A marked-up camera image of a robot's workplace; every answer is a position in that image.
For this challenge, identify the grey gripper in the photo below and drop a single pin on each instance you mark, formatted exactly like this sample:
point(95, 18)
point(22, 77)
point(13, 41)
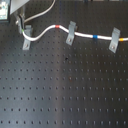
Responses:
point(15, 5)

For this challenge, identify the grey device with green label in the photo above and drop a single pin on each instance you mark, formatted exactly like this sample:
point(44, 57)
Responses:
point(4, 10)

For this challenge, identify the left grey cable clip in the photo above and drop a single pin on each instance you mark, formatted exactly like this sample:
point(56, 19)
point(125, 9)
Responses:
point(28, 32)

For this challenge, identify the grey cable clip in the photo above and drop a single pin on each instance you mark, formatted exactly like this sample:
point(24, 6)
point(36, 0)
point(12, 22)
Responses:
point(28, 32)
point(71, 34)
point(114, 41)

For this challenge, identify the middle grey cable clip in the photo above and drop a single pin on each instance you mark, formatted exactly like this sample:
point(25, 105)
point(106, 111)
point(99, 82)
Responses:
point(71, 34)

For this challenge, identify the right grey cable clip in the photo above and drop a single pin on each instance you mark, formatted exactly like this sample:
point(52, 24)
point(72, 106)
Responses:
point(114, 41)

